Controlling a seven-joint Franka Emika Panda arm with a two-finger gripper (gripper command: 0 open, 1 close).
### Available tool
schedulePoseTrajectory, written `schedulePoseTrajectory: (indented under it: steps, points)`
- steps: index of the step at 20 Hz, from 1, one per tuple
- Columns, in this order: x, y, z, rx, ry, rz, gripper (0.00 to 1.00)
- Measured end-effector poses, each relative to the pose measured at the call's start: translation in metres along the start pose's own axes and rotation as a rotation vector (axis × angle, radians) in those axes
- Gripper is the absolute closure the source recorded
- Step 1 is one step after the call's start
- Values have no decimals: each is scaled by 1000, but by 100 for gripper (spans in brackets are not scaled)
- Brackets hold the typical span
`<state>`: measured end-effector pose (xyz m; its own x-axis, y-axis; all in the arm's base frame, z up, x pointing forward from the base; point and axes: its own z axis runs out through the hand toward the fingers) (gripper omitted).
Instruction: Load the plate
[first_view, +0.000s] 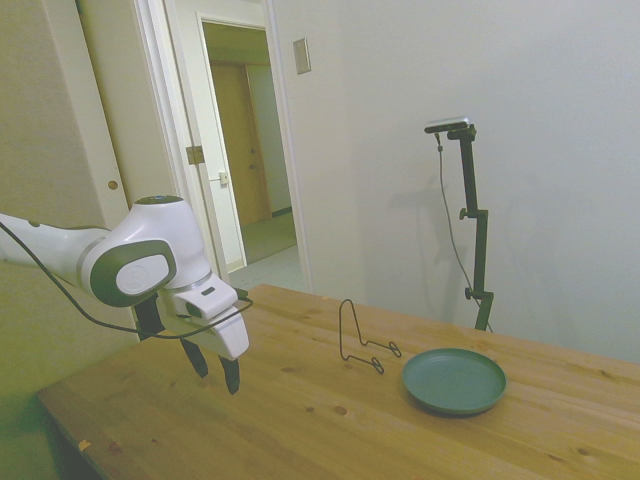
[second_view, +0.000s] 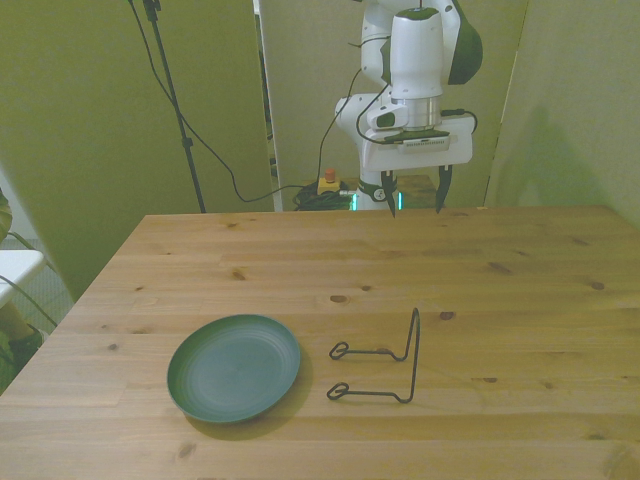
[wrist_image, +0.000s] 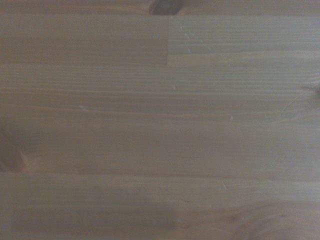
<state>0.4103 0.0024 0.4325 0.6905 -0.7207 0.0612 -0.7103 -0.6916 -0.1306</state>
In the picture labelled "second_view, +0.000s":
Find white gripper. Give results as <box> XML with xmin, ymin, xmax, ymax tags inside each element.
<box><xmin>362</xmin><ymin>113</ymin><xmax>475</xmax><ymax>220</ymax></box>

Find green round plate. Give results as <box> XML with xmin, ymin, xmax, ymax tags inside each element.
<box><xmin>166</xmin><ymin>313</ymin><xmax>303</xmax><ymax>425</ymax></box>

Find red emergency stop button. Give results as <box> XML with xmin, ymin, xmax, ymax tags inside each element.
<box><xmin>317</xmin><ymin>168</ymin><xmax>342</xmax><ymax>197</ymax></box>

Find beige partition panel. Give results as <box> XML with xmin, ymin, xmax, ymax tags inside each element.
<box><xmin>482</xmin><ymin>0</ymin><xmax>640</xmax><ymax>221</ymax></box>
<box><xmin>0</xmin><ymin>0</ymin><xmax>275</xmax><ymax>304</ymax></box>
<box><xmin>257</xmin><ymin>0</ymin><xmax>530</xmax><ymax>212</ymax></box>

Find white stool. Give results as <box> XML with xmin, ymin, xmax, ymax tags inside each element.
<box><xmin>0</xmin><ymin>249</ymin><xmax>46</xmax><ymax>306</ymax></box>

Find green house plant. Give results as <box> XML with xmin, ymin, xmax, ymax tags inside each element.
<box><xmin>0</xmin><ymin>188</ymin><xmax>59</xmax><ymax>396</ymax></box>

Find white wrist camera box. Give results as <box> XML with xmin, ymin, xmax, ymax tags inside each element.
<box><xmin>383</xmin><ymin>129</ymin><xmax>454</xmax><ymax>155</ymax></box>

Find coiled black cables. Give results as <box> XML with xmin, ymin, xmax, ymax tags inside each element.
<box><xmin>292</xmin><ymin>182</ymin><xmax>359</xmax><ymax>212</ymax></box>

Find black tripod camera cable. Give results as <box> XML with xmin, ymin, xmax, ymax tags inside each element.
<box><xmin>127</xmin><ymin>0</ymin><xmax>321</xmax><ymax>204</ymax></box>

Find black wire plate stand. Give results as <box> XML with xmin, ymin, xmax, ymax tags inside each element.
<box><xmin>326</xmin><ymin>307</ymin><xmax>422</xmax><ymax>404</ymax></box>

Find black camera tripod pole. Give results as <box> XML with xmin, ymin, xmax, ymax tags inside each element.
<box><xmin>142</xmin><ymin>0</ymin><xmax>208</xmax><ymax>214</ymax></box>

